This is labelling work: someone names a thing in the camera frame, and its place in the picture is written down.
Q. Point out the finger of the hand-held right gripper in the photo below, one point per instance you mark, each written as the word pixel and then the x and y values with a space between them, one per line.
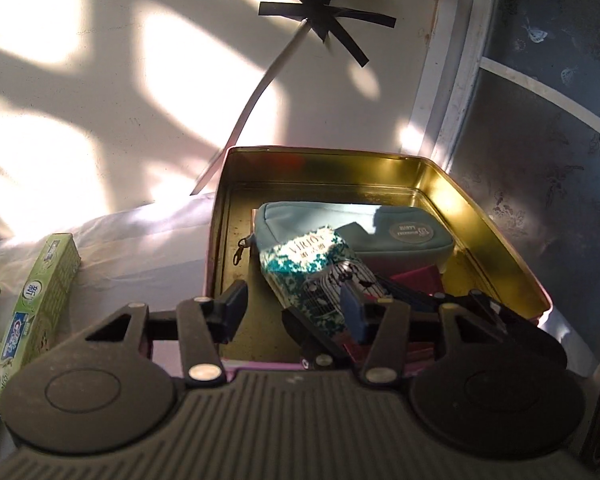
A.
pixel 410 296
pixel 305 335

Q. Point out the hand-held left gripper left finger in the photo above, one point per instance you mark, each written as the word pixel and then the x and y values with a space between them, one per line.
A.
pixel 234 307

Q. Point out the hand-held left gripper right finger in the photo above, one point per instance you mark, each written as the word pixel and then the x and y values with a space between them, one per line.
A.
pixel 352 312

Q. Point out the birdcage print card case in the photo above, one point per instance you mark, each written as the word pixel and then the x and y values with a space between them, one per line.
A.
pixel 330 290

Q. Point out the floral tissue packet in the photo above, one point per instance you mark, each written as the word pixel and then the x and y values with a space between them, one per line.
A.
pixel 300 260

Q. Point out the gold tin box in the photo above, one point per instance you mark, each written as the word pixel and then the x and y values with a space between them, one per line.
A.
pixel 430 220

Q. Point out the maroon wallet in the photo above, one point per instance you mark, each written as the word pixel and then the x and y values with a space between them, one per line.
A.
pixel 415 275

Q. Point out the teal zipper pouch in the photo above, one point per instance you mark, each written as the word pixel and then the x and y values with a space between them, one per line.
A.
pixel 400 240

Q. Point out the white bed sheet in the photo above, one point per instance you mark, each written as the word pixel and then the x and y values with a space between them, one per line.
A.
pixel 130 245

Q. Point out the black tape cross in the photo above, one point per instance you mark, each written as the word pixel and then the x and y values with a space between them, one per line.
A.
pixel 325 15

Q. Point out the white window frame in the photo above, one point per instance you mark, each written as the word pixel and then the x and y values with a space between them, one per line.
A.
pixel 460 60

